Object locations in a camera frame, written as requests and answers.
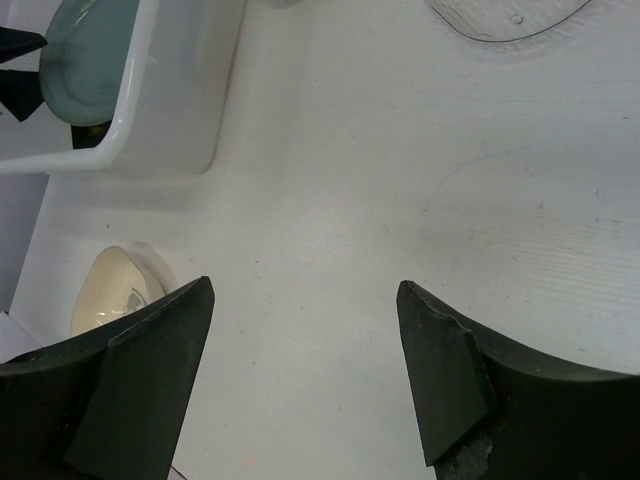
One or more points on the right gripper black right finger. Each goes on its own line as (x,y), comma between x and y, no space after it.
(489,407)

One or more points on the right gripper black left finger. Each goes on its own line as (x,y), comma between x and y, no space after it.
(109,403)

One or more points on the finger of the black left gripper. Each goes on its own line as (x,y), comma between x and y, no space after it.
(20,93)
(17,43)

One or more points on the teal round plate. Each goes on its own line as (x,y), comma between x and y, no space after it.
(81,67)

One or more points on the black square amber plate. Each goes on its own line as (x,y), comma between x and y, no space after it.
(86,137)

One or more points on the white plastic bin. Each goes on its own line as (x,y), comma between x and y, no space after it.
(170,103)

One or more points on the cream square panda dish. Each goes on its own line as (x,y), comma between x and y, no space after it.
(117,284)

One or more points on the clear glass plate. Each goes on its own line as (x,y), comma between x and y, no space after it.
(504,21)

